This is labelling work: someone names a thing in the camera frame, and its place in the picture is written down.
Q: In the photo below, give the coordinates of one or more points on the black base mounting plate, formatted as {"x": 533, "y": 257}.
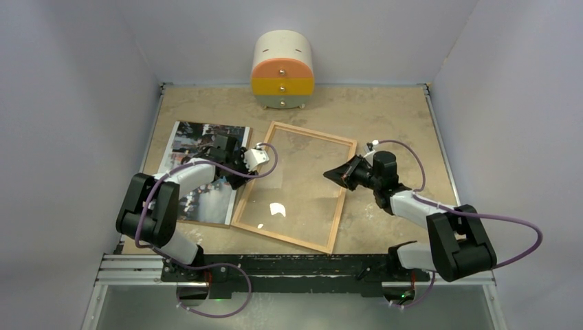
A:
{"x": 368, "y": 275}

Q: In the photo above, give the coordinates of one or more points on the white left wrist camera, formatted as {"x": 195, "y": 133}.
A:
{"x": 255, "y": 157}

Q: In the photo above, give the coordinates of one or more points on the aluminium extrusion rail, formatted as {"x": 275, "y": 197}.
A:
{"x": 147, "y": 269}

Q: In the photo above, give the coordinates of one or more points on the wooden picture frame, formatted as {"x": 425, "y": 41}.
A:
{"x": 339, "y": 214}

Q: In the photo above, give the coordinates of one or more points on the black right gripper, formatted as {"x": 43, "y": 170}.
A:
{"x": 342, "y": 174}

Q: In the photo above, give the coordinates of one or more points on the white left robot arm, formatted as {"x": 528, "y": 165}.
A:
{"x": 149, "y": 211}

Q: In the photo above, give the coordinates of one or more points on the clear acrylic frame pane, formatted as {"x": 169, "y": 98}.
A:
{"x": 291, "y": 191}

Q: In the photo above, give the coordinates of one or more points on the round three-drawer mini cabinet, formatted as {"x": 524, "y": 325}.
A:
{"x": 282, "y": 75}

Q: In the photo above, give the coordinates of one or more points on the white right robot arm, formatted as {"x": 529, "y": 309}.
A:
{"x": 458, "y": 245}

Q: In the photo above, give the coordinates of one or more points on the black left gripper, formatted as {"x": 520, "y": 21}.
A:
{"x": 235, "y": 182}

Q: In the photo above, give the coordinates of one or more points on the printed photo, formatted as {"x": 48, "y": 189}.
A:
{"x": 211, "y": 204}

